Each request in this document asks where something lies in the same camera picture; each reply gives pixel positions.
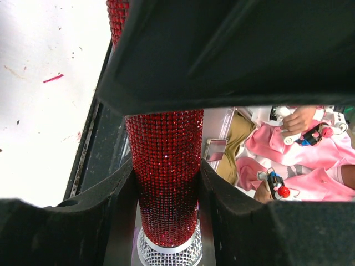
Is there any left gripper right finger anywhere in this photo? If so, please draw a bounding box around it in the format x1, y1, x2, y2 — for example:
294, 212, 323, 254
199, 161, 354, 265

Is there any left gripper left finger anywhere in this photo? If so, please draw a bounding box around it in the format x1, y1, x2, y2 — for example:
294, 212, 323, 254
1, 161, 136, 265

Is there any red rhinestone microphone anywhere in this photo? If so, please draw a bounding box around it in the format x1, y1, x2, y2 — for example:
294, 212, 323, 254
98, 1, 204, 265

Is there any person in pink shirt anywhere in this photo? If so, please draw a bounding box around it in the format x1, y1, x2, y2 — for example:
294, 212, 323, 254
217, 105, 354, 203

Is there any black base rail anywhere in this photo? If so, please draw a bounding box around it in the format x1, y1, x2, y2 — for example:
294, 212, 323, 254
62, 41, 134, 202

